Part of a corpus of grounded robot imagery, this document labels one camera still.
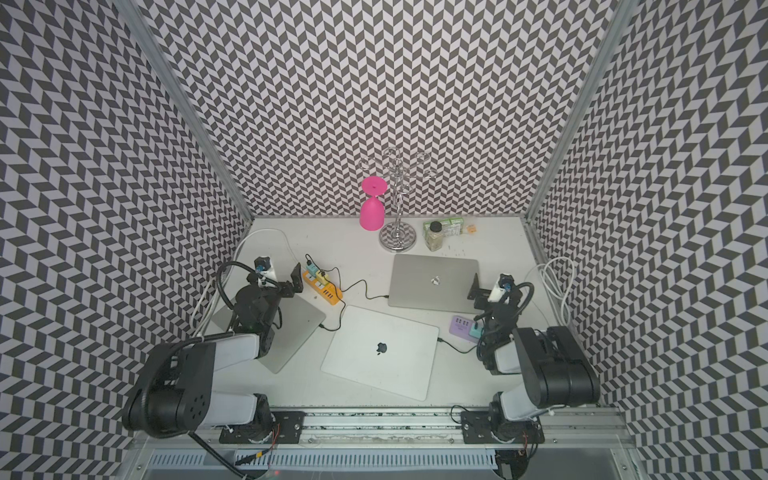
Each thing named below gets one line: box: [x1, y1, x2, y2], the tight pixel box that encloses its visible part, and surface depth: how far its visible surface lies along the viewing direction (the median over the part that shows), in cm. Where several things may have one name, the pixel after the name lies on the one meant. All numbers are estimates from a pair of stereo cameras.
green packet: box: [422, 217, 465, 239], surface depth 110 cm
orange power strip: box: [302, 271, 343, 306], surface depth 97 cm
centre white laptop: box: [320, 305, 440, 402], surface depth 86 cm
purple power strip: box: [449, 316, 480, 343], surface depth 91 cm
